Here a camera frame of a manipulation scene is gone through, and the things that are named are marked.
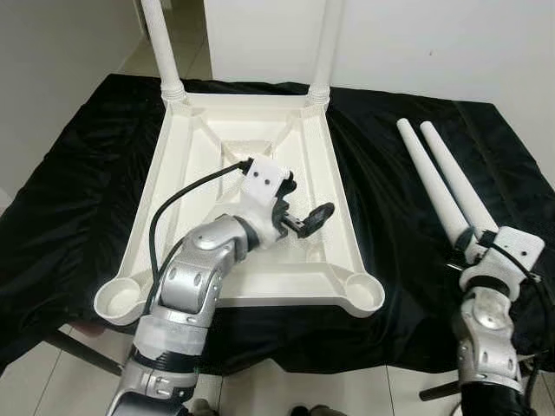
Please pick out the white plastic table leg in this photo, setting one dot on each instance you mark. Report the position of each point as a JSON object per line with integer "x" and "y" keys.
{"x": 455, "y": 178}
{"x": 425, "y": 173}
{"x": 328, "y": 43}
{"x": 160, "y": 43}

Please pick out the white plastic table top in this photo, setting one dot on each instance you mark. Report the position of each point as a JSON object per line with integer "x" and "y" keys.
{"x": 217, "y": 139}

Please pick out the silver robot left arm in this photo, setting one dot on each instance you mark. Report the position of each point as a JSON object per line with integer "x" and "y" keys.
{"x": 191, "y": 277}

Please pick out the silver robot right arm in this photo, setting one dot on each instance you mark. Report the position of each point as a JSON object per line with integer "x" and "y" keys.
{"x": 486, "y": 338}

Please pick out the black metal table leg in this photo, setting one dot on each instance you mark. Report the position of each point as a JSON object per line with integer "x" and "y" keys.
{"x": 442, "y": 390}
{"x": 82, "y": 355}

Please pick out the grey robot right foot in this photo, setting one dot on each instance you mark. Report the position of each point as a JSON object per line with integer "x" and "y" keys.
{"x": 312, "y": 411}

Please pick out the grey robot foot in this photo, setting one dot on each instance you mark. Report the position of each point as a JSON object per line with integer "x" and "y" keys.
{"x": 312, "y": 411}
{"x": 201, "y": 409}

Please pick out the grey robot left foot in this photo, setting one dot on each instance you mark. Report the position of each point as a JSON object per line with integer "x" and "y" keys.
{"x": 201, "y": 409}

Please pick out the black cloth table cover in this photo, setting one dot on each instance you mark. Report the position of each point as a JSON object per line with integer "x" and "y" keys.
{"x": 69, "y": 217}

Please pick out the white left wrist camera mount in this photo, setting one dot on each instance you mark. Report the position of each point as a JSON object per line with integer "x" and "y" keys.
{"x": 264, "y": 178}

